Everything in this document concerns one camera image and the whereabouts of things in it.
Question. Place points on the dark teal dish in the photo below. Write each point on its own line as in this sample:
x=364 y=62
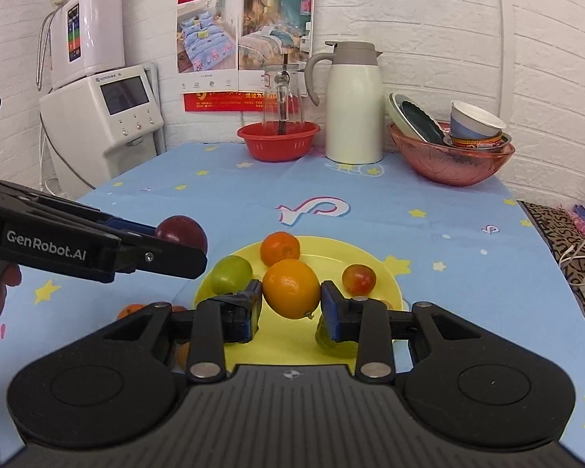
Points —
x=421 y=124

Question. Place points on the white wall conduit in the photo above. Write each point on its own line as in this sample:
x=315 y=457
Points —
x=506 y=34

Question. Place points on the small red plum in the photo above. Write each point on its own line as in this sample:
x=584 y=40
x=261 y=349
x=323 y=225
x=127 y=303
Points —
x=359 y=278

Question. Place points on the red plastic basket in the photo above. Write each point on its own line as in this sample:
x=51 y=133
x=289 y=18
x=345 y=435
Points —
x=278 y=148

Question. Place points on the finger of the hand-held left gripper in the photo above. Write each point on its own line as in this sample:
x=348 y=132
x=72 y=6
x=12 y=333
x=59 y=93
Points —
x=175 y=258
x=131 y=226

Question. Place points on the wall poster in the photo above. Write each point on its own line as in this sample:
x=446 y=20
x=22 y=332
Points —
x=273 y=24

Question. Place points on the thin black stick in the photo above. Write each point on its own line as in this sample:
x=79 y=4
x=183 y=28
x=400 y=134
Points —
x=285 y=107

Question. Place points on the white wall water purifier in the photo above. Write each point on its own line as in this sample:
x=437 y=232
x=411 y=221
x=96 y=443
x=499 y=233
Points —
x=97 y=29

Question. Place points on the yellow plastic plate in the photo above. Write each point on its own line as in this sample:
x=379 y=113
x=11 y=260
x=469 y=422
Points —
x=331 y=258

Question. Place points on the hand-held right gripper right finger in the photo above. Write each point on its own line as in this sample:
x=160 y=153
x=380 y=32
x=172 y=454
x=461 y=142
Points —
x=330 y=312

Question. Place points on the white thermos jug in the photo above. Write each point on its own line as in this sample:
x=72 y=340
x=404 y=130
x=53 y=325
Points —
x=353 y=107

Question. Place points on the clear glass cup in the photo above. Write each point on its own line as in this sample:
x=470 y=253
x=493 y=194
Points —
x=273 y=107

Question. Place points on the large oval green mango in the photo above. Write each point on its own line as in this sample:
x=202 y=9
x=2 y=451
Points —
x=327 y=346

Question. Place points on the white water dispenser with screen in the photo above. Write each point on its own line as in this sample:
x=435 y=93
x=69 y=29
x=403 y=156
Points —
x=78 y=131

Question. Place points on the dark red plum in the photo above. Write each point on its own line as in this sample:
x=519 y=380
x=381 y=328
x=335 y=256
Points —
x=182 y=234

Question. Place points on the blue star printed tablecloth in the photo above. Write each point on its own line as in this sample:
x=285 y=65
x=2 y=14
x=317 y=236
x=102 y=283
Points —
x=419 y=234

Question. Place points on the patterned ceramic bowl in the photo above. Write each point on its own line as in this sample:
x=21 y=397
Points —
x=477 y=143

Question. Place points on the pale green bowl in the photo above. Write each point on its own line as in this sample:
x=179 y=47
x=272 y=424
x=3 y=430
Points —
x=395 y=112

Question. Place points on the round green fruit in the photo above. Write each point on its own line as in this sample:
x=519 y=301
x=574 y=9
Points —
x=230 y=273

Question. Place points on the smooth orange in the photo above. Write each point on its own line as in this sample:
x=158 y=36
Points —
x=183 y=353
x=291 y=288

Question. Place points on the leopard patterned cloth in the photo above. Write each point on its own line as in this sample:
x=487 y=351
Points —
x=555 y=229

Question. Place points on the pink glass bowl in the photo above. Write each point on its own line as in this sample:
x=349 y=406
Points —
x=448 y=165

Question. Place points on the dimpled orange tangerine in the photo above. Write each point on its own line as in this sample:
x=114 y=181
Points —
x=280 y=248
x=129 y=311

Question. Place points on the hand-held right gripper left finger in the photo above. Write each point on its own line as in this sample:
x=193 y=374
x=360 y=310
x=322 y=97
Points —
x=254 y=309

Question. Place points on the white and blue cup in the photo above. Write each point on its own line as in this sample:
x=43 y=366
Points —
x=473 y=122

